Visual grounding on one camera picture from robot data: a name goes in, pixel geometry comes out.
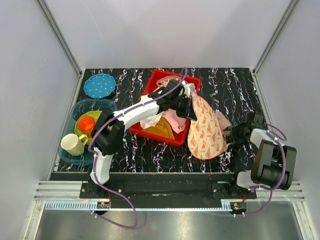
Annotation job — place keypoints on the pink satin bra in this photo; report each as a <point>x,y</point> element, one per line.
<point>163,82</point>

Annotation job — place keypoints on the orange plastic cup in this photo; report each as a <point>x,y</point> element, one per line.
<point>86,124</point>

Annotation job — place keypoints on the clear blue plastic tub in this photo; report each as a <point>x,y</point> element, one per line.
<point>79,109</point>

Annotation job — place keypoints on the cream mug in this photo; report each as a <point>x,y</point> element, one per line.
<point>73,144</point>

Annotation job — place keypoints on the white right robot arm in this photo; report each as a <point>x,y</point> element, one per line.
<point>274,162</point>

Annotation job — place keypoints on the mustard yellow garment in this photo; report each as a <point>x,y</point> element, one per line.
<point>162,129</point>

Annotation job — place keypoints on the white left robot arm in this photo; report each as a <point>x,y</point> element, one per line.
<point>110,127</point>

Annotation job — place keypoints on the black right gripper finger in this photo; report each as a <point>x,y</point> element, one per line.
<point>229,140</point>
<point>228,130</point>

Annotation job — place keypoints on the blue dotted plate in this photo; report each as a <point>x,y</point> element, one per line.
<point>99,86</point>

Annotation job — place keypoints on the green dotted plate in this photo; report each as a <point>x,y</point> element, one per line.
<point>95,114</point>

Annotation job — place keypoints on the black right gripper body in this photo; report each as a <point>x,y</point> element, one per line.
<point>237,131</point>

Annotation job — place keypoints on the white and pink garments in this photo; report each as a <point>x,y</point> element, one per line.
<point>177,123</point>

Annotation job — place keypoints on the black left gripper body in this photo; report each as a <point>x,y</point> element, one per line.
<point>182,106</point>

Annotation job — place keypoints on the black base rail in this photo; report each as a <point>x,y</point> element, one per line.
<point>210,185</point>

